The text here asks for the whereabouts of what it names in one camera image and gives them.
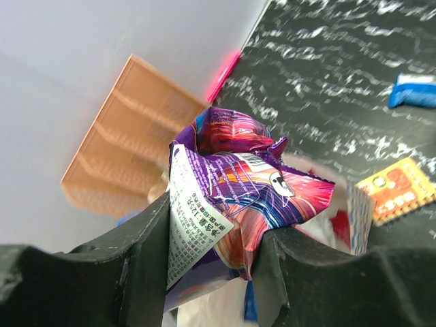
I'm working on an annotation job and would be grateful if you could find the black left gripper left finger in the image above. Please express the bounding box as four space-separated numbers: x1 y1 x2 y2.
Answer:
1 194 170 326

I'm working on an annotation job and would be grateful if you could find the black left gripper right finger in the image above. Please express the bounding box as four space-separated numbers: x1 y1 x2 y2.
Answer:
253 227 435 326

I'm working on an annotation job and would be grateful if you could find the white checkered paper bag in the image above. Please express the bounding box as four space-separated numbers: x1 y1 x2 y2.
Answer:
117 156 377 327

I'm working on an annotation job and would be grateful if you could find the purple Fox's bag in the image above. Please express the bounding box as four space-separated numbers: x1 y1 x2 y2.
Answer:
164 107 334 311

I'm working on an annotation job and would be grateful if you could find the magenta silver snack bag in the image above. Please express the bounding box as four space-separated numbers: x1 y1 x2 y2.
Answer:
330 210 350 249

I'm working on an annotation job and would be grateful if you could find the orange plastic file organizer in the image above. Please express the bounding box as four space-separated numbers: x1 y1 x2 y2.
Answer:
61 54 210 217

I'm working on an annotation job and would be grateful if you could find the orange cracker pack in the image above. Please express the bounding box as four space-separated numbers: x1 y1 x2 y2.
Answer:
356 157 435 226

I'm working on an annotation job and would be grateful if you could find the blue wafer bar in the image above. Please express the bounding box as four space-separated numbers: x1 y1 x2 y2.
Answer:
388 73 435 109

